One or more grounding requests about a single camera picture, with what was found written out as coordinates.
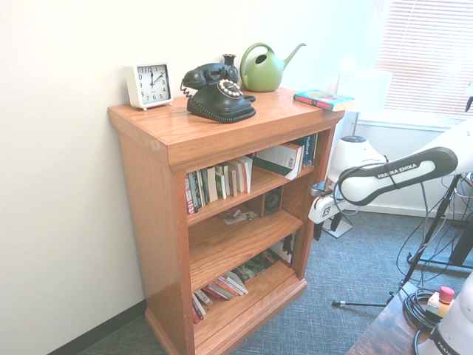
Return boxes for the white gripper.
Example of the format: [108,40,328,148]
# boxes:
[308,191,347,242]

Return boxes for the teal and red paperback book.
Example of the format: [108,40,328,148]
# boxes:
[293,88,356,112]

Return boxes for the book with black animal cover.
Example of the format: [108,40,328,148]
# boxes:
[271,232,298,267]

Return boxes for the small wooden speaker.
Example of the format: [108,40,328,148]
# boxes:
[262,186,284,217]

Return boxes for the dark teal book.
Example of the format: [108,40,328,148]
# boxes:
[309,132,319,167]

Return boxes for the green cover flat book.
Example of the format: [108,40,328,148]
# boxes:
[231,251,280,284]

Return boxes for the blue Thailand guide book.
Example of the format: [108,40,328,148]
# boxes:
[301,133,313,169]

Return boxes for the large green white book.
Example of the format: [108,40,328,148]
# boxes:
[253,143,304,181]

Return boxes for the thick orange cover book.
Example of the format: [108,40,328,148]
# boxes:
[236,155,254,194]

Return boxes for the tan paperback book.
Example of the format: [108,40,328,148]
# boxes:
[222,165,234,199]
[228,162,241,197]

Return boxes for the white red paperback book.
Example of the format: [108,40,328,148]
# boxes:
[217,271,249,297]
[201,280,237,301]

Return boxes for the bright green spine book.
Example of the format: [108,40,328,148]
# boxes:
[215,172,228,200]

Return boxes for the white pages book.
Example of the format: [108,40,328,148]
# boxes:
[205,166,220,203]

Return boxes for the dark green spine book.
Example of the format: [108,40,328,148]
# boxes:
[188,172,203,212]
[197,169,208,208]

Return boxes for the red yellow emergency stop button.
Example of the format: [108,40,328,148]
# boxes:
[426,286,456,319]

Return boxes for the black metal stand leg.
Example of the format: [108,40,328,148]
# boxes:
[406,221,473,268]

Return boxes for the red white spine book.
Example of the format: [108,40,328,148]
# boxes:
[184,174,196,215]

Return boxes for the white red small book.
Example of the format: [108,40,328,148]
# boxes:
[194,289,214,307]

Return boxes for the oak wooden bookshelf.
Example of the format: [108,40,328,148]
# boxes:
[107,87,347,355]

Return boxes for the red spine small book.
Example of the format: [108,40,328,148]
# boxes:
[191,295,206,325]

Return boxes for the black vintage rotary telephone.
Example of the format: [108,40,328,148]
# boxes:
[180,62,257,124]

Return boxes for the green plastic watering can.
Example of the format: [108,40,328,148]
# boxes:
[239,42,307,92]

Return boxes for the dark ceramic vase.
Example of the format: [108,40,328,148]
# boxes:
[221,53,239,81]

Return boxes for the white window blinds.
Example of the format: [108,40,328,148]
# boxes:
[372,0,473,121]

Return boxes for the white square alarm clock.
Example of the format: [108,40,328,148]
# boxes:
[123,61,174,112]

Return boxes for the black camera tripod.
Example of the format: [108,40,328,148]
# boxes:
[332,173,463,308]

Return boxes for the black coiled cable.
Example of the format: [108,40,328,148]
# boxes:
[402,288,444,330]

